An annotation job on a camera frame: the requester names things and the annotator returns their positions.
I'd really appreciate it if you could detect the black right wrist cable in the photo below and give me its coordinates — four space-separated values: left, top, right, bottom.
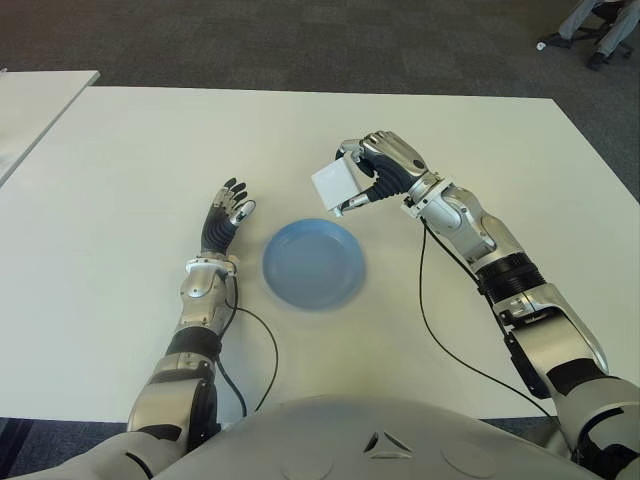
418 222 559 416

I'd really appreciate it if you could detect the white side table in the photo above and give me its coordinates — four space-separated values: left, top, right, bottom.
0 71 101 184

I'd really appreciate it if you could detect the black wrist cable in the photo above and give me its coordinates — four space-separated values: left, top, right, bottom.
418 222 559 416
217 272 280 416

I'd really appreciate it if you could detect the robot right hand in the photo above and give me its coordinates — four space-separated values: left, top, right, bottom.
335 129 436 211

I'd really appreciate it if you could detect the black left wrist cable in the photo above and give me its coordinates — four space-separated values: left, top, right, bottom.
217 272 280 416

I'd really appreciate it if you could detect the seated person in grey trousers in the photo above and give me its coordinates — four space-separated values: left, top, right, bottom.
557 0 640 69

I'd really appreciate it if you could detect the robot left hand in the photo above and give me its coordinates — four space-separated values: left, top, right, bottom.
200 177 257 259

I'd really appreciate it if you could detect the white charger block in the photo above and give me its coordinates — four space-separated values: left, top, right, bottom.
310 157 362 219

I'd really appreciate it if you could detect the blue round plate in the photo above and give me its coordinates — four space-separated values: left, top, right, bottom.
262 218 369 312

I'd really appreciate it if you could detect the grey robot torso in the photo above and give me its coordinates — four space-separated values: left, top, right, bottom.
0 394 601 480

